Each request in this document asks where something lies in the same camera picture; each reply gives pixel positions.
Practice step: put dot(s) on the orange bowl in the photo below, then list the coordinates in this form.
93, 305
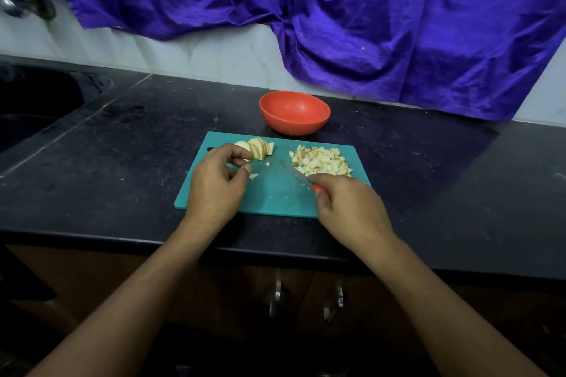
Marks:
294, 112

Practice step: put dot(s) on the person's left hand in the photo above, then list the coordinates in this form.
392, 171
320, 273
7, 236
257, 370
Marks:
212, 194

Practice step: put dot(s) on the person's right hand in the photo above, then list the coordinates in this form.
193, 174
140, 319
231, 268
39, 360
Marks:
354, 211

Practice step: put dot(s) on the teal plastic cutting board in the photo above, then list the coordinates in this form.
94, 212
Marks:
274, 200

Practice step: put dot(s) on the person's right forearm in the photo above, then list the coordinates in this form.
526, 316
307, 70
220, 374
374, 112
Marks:
460, 319

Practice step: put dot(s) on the purple cloth curtain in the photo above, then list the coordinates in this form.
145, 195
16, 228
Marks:
416, 19

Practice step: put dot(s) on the dark kitchen sink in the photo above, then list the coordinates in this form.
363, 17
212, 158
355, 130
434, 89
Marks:
35, 107

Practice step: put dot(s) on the person's left forearm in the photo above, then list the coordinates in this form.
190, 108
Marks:
115, 319

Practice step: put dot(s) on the pile of diced apple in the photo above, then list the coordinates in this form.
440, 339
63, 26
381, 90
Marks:
320, 162

